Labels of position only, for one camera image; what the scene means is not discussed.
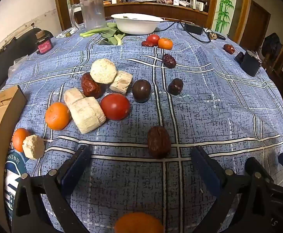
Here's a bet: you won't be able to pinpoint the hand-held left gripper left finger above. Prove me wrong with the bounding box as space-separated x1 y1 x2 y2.
12 145 92 233

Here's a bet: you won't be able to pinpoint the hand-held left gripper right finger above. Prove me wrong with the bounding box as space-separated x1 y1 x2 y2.
191 146 276 233

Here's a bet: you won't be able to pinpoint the small beige sugarcane chunk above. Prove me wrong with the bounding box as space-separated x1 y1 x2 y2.
22 135 45 160

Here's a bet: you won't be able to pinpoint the brown wrinkled jujube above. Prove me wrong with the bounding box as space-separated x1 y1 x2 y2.
148 125 171 159

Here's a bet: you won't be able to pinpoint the large orange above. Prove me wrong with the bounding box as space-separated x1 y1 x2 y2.
45 102 71 130

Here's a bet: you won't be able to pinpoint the small orange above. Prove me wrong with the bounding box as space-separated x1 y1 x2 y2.
12 128 31 153

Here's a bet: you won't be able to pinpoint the large red tomato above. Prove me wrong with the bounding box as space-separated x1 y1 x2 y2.
100 93 131 121

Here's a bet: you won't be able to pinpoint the dark smooth jujube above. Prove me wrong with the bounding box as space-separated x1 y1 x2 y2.
168 78 184 96

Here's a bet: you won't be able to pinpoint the dark brown plum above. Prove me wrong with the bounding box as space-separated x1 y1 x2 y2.
132 79 152 103

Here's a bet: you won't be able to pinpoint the blue plaid tablecloth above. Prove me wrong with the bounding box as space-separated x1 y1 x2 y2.
1 19 283 233

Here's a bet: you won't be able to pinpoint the large red jujube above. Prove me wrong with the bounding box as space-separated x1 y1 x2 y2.
81 72 105 99

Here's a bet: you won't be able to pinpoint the black box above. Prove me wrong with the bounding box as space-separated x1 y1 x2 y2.
240 50 262 77

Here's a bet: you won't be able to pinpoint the dark wrinkled jujube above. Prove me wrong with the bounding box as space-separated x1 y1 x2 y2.
162 53 177 69

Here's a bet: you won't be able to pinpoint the crumpled clear plastic bag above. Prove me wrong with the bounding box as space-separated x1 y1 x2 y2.
9 58 28 76

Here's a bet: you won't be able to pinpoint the black bag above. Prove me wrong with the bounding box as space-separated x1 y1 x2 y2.
263 33 283 56

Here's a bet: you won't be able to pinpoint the dark pink jar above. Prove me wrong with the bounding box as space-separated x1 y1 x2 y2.
35 29 53 54

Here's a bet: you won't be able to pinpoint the green bok choy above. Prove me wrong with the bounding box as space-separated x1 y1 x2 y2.
99 32 126 46
80 23 119 38

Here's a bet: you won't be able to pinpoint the printed plate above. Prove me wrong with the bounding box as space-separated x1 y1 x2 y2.
56 28 80 39

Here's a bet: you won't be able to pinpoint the black sofa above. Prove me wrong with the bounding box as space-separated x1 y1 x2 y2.
0 28 53 97

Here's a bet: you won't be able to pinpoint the small red tomato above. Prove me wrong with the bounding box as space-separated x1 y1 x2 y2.
146 34 161 46

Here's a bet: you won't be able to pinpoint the black power adapter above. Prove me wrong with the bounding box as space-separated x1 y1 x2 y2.
183 23 203 35

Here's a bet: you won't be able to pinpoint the brown wooden door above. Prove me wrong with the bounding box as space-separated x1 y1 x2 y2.
240 0 270 51

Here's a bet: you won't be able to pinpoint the white bowl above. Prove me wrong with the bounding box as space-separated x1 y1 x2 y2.
111 13 164 35

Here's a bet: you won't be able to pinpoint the clear plastic pitcher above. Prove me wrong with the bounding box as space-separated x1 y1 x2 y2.
69 0 106 30

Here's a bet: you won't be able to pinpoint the wooden counter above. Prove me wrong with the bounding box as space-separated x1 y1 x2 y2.
55 0 220 32

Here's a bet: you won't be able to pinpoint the white boxes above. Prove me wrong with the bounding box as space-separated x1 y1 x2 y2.
190 0 206 11

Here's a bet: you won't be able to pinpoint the black cable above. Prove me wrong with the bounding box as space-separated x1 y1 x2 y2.
155 21 212 44

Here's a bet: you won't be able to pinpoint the bamboo wall sticker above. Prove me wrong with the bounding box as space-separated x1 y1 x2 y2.
214 0 235 33

